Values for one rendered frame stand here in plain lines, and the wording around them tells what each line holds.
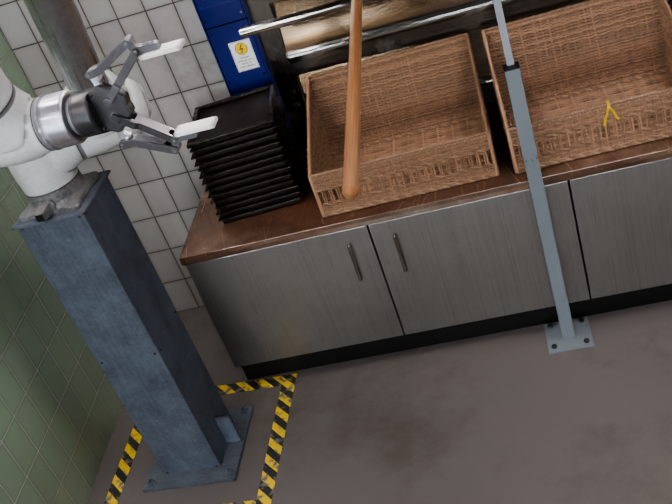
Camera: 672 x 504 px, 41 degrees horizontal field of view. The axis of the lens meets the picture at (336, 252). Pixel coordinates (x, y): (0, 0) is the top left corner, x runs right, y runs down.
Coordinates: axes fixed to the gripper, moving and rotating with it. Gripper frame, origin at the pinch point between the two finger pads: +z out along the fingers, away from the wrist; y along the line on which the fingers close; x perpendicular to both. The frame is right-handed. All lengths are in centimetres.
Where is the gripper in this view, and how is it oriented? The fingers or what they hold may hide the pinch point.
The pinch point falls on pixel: (193, 85)
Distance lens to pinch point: 145.0
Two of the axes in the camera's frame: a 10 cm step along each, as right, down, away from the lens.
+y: 3.0, 7.9, 5.3
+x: -0.8, 5.8, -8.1
